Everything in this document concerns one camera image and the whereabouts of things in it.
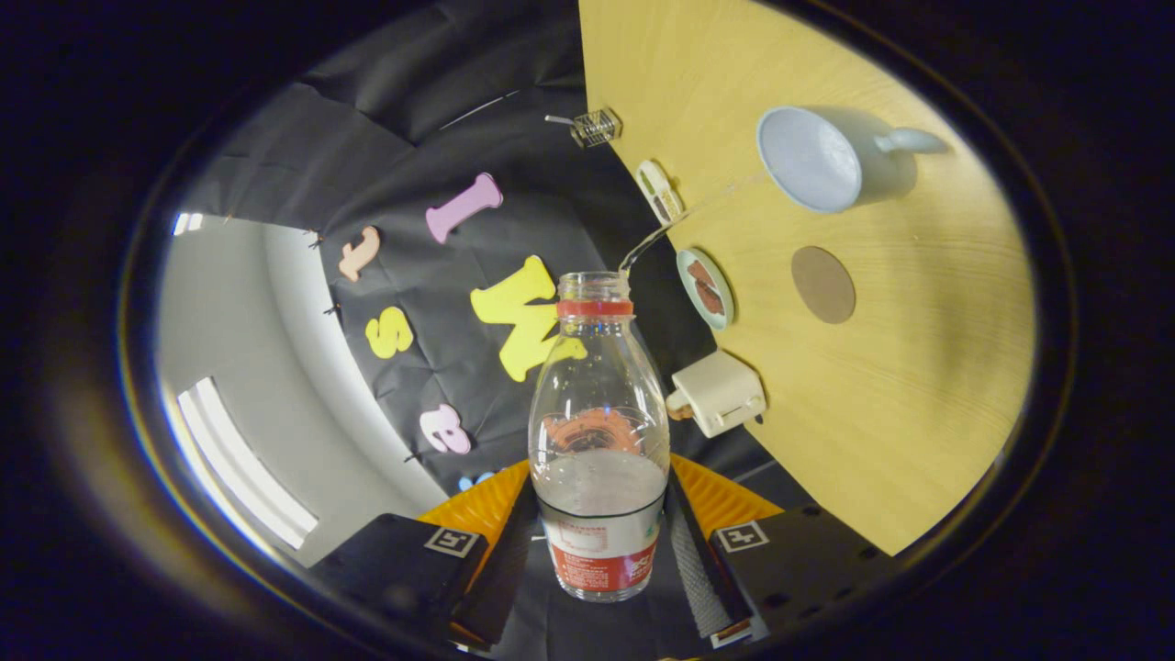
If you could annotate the small ceiling light panel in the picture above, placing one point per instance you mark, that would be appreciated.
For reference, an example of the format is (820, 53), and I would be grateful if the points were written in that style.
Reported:
(188, 223)

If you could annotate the brown meat piece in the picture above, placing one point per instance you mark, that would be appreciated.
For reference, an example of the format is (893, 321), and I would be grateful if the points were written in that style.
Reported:
(710, 297)
(700, 273)

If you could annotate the clear plastic bottle red label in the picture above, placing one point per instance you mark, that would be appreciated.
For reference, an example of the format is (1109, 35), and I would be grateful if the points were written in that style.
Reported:
(597, 551)

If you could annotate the large ceiling light panel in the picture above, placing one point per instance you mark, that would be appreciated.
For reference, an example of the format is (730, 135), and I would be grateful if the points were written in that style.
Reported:
(243, 468)

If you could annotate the black backdrop cloth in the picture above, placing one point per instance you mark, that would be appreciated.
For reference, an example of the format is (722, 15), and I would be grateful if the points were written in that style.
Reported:
(413, 138)

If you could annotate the white divided snack dish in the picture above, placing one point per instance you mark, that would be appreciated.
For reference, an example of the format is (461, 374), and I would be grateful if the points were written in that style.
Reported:
(659, 193)

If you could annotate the round brown coaster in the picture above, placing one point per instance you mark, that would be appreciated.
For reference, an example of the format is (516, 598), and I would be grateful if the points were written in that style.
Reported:
(823, 285)

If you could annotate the wooden table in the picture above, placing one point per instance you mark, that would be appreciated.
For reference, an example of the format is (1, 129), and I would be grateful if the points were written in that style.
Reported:
(918, 367)

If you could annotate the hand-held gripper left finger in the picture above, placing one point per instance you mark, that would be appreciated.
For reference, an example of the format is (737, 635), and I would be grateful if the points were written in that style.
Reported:
(500, 578)

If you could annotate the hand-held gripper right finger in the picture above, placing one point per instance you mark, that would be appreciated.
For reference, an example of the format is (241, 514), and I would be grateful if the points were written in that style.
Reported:
(698, 569)

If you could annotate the bread slice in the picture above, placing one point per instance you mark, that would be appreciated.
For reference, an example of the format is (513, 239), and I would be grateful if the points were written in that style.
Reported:
(678, 409)

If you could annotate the pale green plate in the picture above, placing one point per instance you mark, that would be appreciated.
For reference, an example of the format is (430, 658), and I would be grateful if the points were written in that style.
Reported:
(721, 321)

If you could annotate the metal spoon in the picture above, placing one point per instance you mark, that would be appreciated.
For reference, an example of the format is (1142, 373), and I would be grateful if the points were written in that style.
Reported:
(560, 119)

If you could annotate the white toaster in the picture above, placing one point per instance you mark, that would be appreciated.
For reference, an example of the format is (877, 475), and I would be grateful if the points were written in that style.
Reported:
(725, 390)

